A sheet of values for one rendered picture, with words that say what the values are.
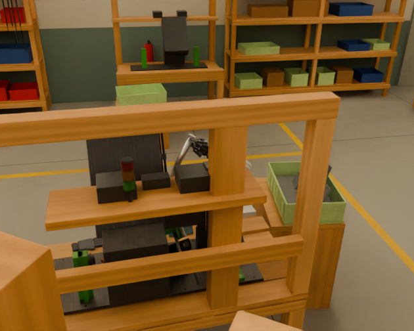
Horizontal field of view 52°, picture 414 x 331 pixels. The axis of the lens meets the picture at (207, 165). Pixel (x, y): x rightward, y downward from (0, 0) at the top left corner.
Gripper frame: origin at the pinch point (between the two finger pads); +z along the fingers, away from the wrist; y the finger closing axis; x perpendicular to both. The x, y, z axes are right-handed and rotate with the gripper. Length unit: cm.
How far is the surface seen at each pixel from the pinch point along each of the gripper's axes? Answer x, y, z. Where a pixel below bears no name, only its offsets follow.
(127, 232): 53, -19, 6
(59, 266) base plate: 68, -66, 33
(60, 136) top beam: 61, 43, 38
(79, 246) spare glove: 52, -69, 30
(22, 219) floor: -13, -251, 126
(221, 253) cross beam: 52, 4, -37
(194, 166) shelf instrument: 29.5, 22.2, -8.0
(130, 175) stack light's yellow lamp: 53, 29, 12
